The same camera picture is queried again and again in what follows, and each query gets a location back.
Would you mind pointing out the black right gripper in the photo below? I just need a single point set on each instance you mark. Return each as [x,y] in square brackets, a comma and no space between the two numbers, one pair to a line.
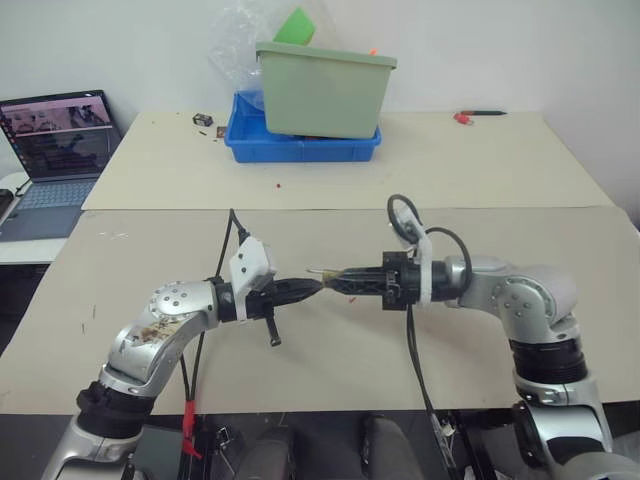
[397,282]

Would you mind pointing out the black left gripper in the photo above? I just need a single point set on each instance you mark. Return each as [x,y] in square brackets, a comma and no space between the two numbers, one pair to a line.
[260,306]

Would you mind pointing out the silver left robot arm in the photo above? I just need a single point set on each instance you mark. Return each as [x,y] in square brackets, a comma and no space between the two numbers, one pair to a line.
[170,305]

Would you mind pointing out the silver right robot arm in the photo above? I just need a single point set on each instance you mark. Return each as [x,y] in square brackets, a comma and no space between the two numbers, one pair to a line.
[525,295]

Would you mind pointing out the blue plastic tray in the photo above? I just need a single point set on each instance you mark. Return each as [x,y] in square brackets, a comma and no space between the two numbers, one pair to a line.
[300,149]

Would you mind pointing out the dark grey rounded shape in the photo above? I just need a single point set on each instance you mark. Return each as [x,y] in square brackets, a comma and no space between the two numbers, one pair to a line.
[387,447]

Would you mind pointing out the small dark red chip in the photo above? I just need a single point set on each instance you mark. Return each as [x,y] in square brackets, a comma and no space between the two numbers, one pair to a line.
[221,132]

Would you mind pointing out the small red clip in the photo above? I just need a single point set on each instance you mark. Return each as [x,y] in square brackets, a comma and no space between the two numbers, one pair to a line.
[464,119]

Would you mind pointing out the pale green plastic bin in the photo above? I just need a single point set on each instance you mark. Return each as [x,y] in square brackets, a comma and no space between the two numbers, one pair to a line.
[320,92]

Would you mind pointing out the small black box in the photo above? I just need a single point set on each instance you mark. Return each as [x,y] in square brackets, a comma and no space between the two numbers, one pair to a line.
[202,119]

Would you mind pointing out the black pen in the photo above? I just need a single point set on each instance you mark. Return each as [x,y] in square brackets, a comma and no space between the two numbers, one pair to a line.
[485,112]

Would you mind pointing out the clear plastic bag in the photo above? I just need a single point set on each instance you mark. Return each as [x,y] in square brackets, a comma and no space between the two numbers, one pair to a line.
[235,55]

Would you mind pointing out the bright green sheet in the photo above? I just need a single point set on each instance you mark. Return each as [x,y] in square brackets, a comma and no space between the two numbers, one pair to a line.
[295,27]

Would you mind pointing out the open laptop computer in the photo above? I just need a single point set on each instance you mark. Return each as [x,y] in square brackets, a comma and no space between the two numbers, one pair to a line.
[60,155]

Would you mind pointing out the black device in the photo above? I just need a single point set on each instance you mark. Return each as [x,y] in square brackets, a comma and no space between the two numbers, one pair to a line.
[4,202]

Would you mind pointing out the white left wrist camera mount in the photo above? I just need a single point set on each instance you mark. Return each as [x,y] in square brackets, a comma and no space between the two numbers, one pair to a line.
[247,267]

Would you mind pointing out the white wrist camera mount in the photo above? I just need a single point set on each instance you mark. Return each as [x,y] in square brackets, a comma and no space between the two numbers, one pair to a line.
[426,255]
[247,267]

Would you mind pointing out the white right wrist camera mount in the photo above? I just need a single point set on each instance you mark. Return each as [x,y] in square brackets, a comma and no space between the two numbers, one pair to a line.
[426,255]

